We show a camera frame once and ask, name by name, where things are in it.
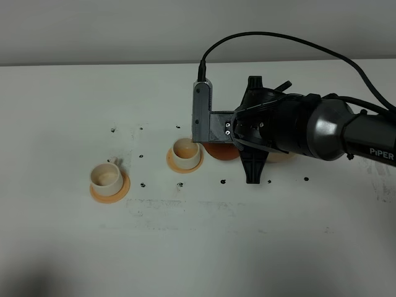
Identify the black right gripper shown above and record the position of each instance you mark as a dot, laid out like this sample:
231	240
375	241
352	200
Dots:
268	121

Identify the brown clay teapot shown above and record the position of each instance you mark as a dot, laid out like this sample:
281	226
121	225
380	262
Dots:
223	152

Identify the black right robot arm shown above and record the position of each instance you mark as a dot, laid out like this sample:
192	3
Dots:
347	126

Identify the cream round teapot coaster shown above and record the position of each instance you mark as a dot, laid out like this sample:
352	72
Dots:
279	157

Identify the white teacup middle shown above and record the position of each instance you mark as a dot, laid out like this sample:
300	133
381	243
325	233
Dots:
186	154

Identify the white teacup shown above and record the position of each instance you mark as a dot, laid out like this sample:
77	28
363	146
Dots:
186	154
106	178

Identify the orange coaster middle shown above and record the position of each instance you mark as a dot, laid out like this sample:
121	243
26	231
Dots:
172	166

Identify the orange coaster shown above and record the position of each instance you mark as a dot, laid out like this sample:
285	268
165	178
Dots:
123	188
172	166

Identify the orange coaster near left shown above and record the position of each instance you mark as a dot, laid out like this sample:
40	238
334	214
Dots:
123	188

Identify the white teacup near left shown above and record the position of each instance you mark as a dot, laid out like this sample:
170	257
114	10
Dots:
106	178

